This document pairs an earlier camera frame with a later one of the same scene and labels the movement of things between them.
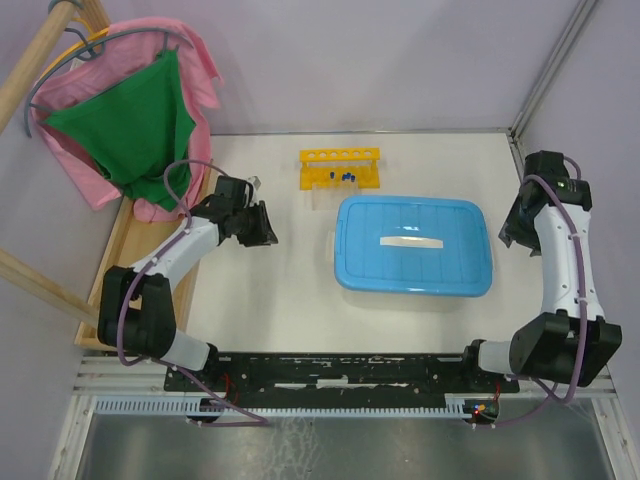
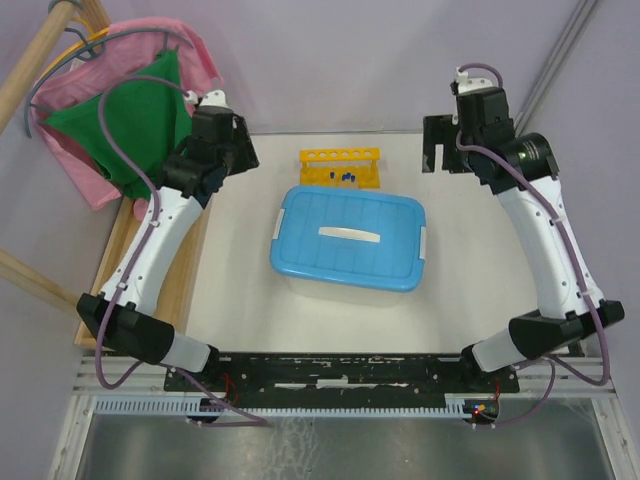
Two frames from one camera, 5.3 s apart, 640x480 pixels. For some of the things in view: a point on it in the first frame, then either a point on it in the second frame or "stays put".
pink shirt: [127, 45] stays put
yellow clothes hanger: [91, 35] stays put
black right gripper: [512, 231] to [440, 129]
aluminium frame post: [579, 20] stays put
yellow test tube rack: [343, 166] stays put
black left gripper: [264, 234] to [247, 158]
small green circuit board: [484, 409] stays put
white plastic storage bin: [330, 245] to [335, 292]
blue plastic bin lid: [413, 245] to [357, 237]
